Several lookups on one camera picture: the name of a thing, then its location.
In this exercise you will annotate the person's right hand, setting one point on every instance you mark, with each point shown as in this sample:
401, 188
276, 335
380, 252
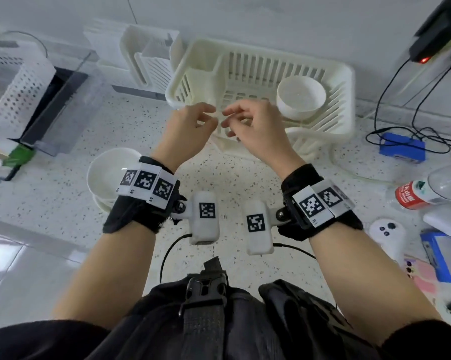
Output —
266, 134

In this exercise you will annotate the person's left hand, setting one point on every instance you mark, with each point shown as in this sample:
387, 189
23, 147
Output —
184, 134

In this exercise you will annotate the white plastic dish rack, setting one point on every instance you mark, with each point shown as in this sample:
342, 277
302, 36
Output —
204, 84

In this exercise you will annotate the person's left forearm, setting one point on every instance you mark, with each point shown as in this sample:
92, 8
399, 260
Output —
109, 273

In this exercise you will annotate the person's right forearm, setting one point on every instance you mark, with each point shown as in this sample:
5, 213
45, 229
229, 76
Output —
360, 281

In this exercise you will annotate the white perforated basket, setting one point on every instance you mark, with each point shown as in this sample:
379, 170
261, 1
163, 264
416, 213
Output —
26, 76

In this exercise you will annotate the white slatted rack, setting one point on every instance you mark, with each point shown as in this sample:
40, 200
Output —
154, 71

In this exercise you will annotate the clear acrylic cover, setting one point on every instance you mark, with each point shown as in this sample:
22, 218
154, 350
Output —
90, 108

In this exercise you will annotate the black flat tray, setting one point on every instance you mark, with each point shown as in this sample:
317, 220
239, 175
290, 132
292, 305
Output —
49, 108

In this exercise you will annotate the clear bottle with red label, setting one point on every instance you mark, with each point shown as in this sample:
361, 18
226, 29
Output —
412, 194

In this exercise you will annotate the white game controller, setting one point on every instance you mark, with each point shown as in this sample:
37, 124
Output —
388, 236

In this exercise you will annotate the green and white carton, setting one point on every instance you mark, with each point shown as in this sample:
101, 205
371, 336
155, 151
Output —
21, 155

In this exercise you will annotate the black chest pack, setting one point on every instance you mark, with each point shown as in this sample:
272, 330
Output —
210, 326

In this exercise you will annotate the black charger with red light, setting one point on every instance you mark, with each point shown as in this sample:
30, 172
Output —
435, 33

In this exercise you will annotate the white flat box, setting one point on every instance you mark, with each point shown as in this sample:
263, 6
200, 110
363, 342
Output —
450, 221

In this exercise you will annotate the pink phone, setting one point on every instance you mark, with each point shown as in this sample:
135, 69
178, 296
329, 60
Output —
422, 275

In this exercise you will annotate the blue framed box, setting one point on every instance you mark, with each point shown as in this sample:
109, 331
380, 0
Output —
446, 254

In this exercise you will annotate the black shirt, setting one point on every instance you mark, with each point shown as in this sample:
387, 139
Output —
30, 341

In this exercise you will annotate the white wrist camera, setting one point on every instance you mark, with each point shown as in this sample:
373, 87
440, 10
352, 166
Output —
257, 243
204, 230

